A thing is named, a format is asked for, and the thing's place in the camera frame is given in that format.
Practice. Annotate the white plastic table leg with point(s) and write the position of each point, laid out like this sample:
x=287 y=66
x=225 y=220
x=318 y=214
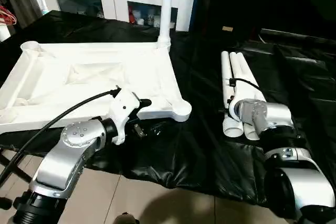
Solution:
x=167 y=9
x=234 y=69
x=247 y=74
x=226 y=72

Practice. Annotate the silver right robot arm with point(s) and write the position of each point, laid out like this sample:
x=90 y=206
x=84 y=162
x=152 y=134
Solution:
x=283 y=145

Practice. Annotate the black plastic mat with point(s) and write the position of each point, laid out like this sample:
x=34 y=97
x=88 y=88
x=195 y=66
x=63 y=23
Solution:
x=210 y=145

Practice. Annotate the small tan label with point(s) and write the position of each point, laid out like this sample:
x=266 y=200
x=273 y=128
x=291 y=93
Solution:
x=227 y=29

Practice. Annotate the white jar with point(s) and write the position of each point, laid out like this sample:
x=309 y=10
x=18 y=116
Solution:
x=156 y=21

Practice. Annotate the red bottle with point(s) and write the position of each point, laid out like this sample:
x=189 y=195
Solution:
x=131 y=17

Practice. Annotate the black robot left foot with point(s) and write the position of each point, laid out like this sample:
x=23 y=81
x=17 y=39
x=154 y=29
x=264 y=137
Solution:
x=126 y=219

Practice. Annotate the black backdrop cloth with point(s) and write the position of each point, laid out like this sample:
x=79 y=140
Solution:
x=273 y=1

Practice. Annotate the black folding stand legs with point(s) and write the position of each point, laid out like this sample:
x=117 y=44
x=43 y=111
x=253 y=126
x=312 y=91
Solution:
x=8 y=166

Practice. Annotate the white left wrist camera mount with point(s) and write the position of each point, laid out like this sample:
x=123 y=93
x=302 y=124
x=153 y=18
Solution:
x=123 y=108

